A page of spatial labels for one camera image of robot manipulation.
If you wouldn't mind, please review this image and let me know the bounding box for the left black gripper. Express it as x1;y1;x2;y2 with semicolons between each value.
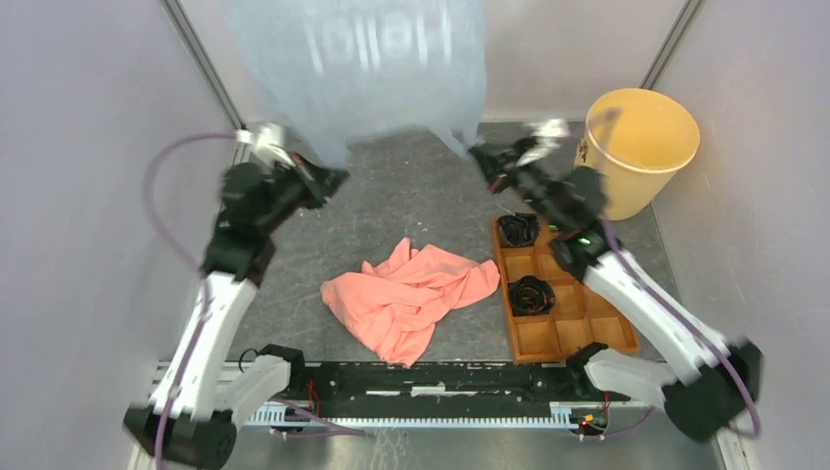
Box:
258;150;351;232

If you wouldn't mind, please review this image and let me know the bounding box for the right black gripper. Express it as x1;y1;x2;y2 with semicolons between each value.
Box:
465;134;565;231

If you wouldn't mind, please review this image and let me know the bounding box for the blue plastic trash bag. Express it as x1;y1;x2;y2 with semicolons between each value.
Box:
224;0;486;167

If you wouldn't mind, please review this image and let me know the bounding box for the yellow trash bin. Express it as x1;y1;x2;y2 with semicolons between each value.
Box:
574;88;701;221

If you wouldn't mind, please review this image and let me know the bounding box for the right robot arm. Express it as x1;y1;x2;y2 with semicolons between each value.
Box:
469;142;763;442

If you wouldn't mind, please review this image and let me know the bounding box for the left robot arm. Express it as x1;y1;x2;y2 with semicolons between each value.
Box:
123;155;349;469

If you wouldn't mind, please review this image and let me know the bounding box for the black rolled sock top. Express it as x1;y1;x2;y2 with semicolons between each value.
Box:
496;212;540;248

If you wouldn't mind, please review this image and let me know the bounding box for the pink cloth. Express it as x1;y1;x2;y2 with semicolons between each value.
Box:
320;237;500;367

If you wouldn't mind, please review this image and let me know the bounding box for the orange compartment tray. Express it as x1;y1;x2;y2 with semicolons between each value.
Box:
490;218;641;364

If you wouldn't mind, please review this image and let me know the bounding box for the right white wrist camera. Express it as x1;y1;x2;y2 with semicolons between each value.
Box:
516;117;571;166

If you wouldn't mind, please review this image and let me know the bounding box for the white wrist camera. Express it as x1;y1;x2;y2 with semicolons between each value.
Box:
516;117;571;166
235;122;298;170

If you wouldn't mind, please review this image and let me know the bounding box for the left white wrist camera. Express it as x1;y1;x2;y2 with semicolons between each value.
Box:
235;122;298;170

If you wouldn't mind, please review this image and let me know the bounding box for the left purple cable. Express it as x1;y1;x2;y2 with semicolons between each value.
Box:
142;132;238;470

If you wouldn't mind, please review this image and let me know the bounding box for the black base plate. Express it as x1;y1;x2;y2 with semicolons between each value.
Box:
280;361;627;420

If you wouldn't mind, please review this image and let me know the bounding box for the aluminium frame rail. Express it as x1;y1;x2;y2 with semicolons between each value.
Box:
245;392;648;431

